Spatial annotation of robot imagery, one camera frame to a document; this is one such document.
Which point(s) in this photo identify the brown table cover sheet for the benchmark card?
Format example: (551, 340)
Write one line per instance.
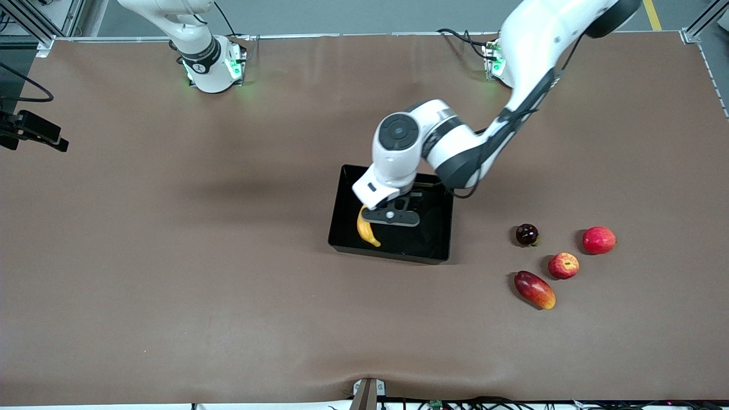
(228, 313)

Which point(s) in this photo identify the yellow banana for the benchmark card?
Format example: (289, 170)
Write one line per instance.
(367, 232)

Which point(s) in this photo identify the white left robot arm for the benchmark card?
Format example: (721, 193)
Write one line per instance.
(535, 45)

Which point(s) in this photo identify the small green circuit board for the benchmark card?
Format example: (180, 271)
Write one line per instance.
(436, 405)

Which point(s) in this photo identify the grey table edge clamp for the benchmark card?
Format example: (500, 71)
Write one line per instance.
(367, 396)

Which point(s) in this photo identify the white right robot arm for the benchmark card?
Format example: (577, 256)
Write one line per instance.
(199, 57)

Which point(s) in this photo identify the red peach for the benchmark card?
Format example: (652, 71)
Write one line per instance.
(599, 240)

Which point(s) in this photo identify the black plastic tray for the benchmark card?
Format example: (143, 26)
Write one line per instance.
(410, 245)

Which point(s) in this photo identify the red yellow mango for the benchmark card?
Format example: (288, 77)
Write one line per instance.
(535, 290)

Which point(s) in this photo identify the small red yellow apple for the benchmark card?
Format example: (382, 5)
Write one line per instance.
(564, 266)

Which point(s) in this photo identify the aluminium frame beam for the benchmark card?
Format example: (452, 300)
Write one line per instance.
(34, 27)
(697, 28)

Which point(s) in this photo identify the dark purple mangosteen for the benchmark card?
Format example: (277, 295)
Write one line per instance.
(527, 234)

